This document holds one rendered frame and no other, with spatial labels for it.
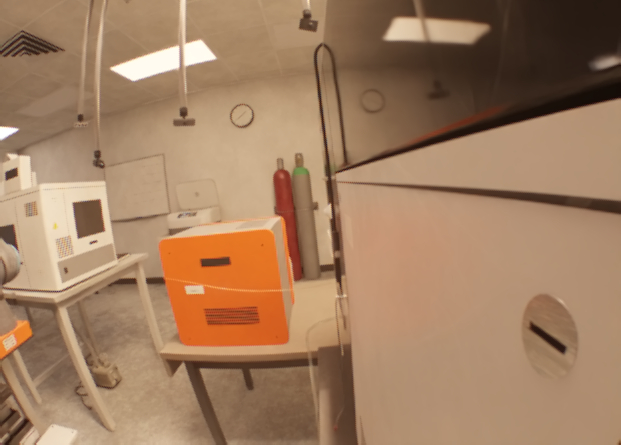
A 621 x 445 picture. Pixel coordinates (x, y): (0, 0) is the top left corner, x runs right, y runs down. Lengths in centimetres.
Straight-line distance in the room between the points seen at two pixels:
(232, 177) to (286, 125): 102
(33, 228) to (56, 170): 446
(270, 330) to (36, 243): 125
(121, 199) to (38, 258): 341
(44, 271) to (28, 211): 31
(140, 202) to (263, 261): 392
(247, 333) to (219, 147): 340
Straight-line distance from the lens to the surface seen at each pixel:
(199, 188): 412
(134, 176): 484
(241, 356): 109
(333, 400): 79
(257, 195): 408
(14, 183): 185
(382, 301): 17
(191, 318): 115
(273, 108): 417
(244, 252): 99
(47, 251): 165
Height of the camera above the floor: 127
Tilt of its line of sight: 6 degrees down
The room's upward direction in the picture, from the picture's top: 6 degrees counter-clockwise
